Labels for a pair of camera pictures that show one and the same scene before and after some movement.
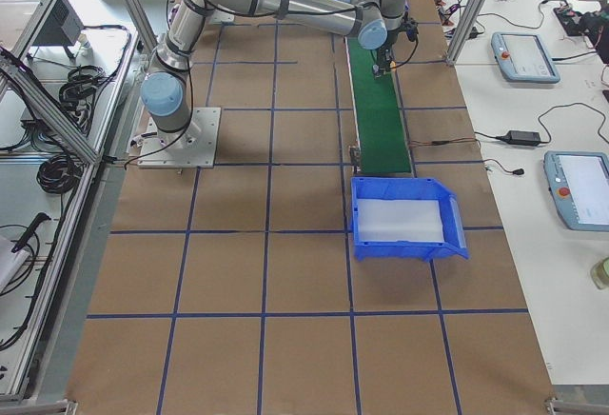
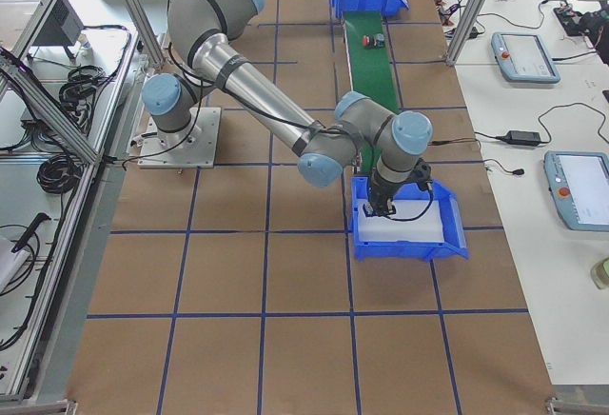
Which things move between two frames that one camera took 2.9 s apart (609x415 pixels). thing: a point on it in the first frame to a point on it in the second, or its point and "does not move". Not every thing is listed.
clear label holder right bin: x=458 y=221 does not move
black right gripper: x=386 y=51 to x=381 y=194
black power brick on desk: x=520 y=137 does not move
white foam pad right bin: x=393 y=220 does not move
